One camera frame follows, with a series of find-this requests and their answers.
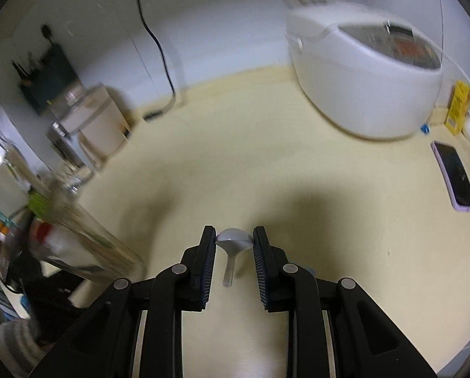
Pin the red plastic fork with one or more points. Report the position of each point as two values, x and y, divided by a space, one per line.
43 230

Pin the smartphone in purple case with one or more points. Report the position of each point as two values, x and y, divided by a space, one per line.
455 177

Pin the white rice cooker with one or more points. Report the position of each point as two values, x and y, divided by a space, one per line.
361 78

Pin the yellow box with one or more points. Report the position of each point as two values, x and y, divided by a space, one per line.
458 106

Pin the metal canister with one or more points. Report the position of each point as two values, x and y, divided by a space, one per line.
63 145

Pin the beige electric pot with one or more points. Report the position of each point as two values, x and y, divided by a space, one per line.
97 120

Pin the tall clear glass cup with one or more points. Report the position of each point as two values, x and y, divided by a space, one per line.
101 252

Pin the teal wall utensil holder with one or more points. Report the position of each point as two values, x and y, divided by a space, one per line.
48 80

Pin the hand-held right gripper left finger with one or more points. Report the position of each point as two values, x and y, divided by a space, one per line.
207 271

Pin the black grill pan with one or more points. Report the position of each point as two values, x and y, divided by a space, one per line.
50 295

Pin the white cutting board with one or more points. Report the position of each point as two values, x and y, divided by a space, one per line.
6 193

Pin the small white spoon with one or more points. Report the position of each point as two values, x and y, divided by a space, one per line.
235 240

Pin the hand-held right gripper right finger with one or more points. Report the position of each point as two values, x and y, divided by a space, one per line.
260 271

